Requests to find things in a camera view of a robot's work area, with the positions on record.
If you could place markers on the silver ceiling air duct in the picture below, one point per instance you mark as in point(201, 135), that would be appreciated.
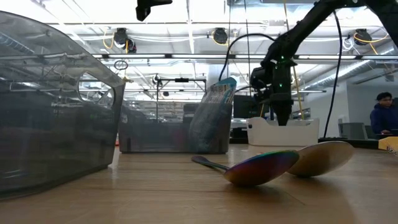
point(342, 73)

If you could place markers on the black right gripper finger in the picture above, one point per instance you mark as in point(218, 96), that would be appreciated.
point(281, 112)

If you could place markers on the person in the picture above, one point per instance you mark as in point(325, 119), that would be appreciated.
point(384, 118)

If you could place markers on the blue silver snack packet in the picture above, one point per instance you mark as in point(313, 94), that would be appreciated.
point(217, 93)

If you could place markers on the black monitor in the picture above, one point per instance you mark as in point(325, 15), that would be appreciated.
point(244, 107)

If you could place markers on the grey translucent plastic tray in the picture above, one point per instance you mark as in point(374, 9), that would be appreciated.
point(46, 124)
point(149, 137)

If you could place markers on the white plastic bin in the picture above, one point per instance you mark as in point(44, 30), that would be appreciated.
point(298, 133)

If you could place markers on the yellow ramen noodle packet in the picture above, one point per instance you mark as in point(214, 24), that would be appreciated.
point(390, 143)

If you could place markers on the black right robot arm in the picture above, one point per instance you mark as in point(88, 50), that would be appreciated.
point(311, 18)

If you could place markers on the black aluminium table frame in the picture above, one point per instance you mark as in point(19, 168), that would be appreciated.
point(357, 143)

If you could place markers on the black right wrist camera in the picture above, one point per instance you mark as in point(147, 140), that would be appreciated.
point(259, 79)

